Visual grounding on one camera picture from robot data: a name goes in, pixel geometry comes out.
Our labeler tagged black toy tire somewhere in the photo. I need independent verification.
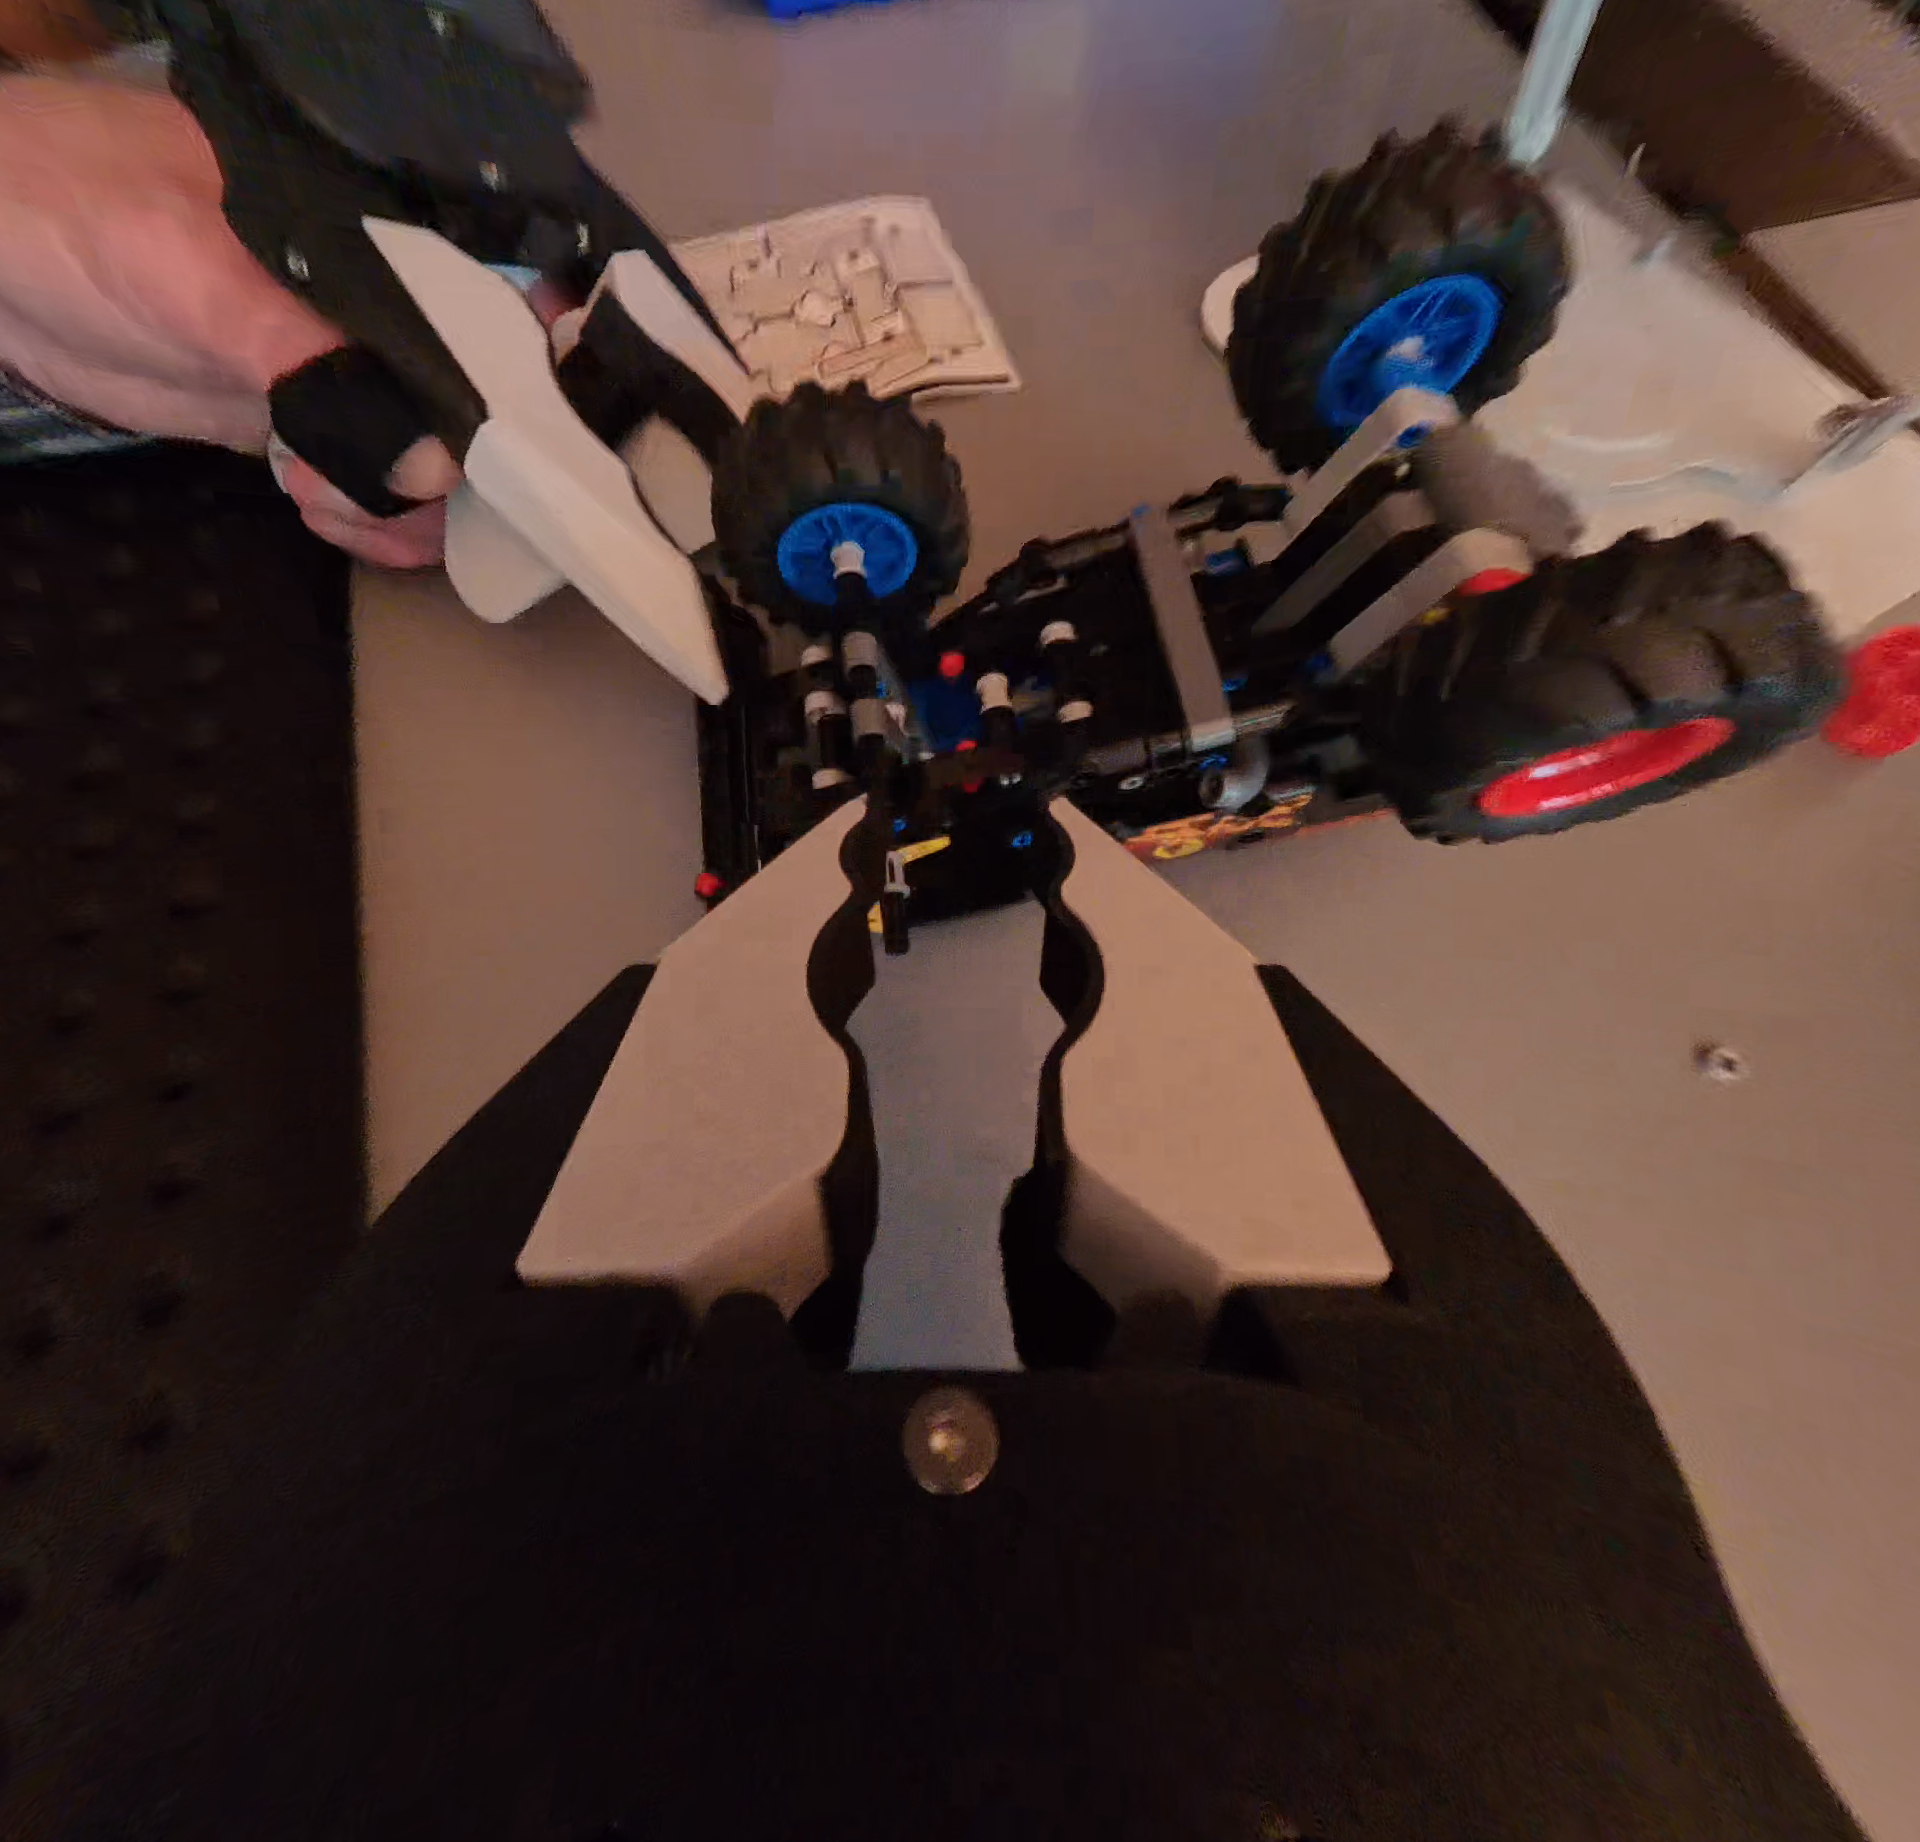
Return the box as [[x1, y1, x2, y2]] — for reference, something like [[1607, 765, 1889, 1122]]
[[708, 378, 973, 641]]

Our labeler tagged grey desk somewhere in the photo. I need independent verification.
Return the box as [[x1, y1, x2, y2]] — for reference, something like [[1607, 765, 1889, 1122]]
[[345, 0, 1920, 1842]]

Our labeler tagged long black toy axle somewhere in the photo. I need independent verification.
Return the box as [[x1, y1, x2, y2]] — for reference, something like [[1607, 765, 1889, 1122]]
[[830, 537, 920, 960]]

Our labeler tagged person's left hand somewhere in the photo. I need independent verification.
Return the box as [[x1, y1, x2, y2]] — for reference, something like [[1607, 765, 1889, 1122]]
[[0, 68, 469, 573]]

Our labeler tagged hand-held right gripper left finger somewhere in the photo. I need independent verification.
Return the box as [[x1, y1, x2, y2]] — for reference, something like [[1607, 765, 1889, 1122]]
[[514, 799, 888, 1372]]

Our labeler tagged blue toy wheel rim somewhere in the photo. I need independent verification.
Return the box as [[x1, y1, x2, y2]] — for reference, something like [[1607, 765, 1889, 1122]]
[[774, 501, 922, 608]]

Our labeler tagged white sticker sheet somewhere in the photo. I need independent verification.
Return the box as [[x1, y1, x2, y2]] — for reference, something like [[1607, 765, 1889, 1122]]
[[667, 196, 1025, 401]]

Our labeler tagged red toy wheel rim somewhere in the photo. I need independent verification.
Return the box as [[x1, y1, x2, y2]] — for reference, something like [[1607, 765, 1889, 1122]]
[[1821, 628, 1920, 761]]

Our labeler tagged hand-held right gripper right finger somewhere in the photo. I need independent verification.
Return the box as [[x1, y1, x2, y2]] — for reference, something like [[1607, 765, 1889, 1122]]
[[1003, 799, 1398, 1372]]

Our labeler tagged Lego monster truck model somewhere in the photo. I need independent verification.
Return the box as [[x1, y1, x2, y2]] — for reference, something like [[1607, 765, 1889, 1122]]
[[692, 125, 1849, 916]]

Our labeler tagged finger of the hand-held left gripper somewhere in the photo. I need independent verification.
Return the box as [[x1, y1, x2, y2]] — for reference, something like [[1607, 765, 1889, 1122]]
[[358, 219, 738, 707], [558, 248, 756, 554]]

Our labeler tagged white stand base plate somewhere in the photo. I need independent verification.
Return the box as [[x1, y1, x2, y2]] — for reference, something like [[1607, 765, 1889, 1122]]
[[1200, 179, 1920, 645]]

